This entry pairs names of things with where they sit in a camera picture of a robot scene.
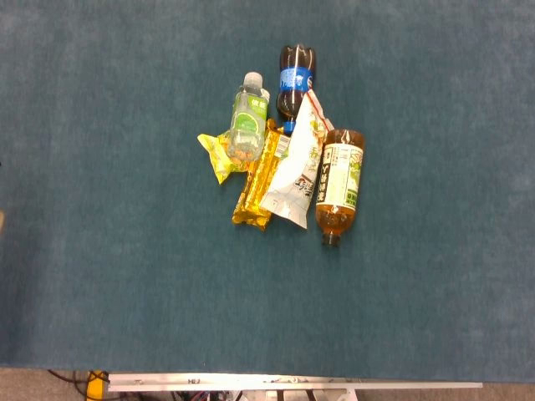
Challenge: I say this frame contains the gold foil biscuit pack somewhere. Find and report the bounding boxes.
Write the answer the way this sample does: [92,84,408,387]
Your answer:
[232,118,298,231]

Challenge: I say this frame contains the white snack bag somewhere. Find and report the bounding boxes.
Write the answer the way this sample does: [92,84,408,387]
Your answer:
[258,90,335,231]

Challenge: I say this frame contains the yellow-green chip bag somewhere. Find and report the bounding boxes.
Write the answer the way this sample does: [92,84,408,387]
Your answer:
[196,129,252,185]

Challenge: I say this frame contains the amber tea bottle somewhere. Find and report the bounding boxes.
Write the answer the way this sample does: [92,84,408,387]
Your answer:
[314,128,366,248]

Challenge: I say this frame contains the clear water bottle green label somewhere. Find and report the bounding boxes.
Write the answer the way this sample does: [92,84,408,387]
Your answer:
[226,71,271,163]

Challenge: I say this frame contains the cola bottle blue label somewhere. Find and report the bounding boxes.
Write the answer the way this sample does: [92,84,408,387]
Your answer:
[275,43,318,135]

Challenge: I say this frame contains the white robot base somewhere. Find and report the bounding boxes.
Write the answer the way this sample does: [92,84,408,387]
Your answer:
[166,390,356,401]

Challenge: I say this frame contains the teal felt table cloth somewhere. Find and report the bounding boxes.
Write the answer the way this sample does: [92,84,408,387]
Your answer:
[0,0,535,383]

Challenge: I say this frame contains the yellow floor object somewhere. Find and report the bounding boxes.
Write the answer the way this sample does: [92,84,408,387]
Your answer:
[86,369,110,401]

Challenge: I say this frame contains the aluminium frame rail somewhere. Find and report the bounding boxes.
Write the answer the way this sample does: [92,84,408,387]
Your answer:
[107,373,484,393]

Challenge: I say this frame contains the red and black cables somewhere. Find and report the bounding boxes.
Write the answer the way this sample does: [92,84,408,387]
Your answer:
[47,368,91,398]

